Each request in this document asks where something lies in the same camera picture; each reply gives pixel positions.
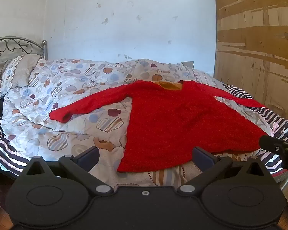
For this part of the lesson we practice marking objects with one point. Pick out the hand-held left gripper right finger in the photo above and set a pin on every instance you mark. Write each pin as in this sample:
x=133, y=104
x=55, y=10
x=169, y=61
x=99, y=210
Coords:
x=202, y=157

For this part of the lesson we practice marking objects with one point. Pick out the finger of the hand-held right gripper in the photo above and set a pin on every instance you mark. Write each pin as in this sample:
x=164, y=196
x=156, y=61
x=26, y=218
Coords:
x=270, y=142

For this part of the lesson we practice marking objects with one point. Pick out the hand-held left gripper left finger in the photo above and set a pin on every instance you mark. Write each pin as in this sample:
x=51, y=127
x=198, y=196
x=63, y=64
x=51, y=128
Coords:
x=87, y=157

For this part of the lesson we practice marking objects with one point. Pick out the red knit sweater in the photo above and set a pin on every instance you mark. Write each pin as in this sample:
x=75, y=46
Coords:
x=182, y=124

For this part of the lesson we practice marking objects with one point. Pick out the patterned quilt with dots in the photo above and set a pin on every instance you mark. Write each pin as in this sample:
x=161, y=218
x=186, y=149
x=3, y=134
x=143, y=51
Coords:
x=69, y=95

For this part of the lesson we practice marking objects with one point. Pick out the striped bedsheet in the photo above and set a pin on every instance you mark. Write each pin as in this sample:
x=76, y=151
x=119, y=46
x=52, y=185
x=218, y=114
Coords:
x=4, y=148

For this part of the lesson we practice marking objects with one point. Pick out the grey cloth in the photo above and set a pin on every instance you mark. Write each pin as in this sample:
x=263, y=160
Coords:
x=188, y=64

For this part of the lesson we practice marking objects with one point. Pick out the patterned pillow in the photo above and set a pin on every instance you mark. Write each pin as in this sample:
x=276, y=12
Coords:
x=16, y=73

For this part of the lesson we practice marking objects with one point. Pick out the metal bed headboard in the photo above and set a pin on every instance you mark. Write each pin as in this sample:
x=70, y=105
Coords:
x=7, y=50

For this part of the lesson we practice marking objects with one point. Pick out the wooden board wall panel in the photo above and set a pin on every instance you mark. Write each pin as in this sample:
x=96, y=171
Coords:
x=256, y=52

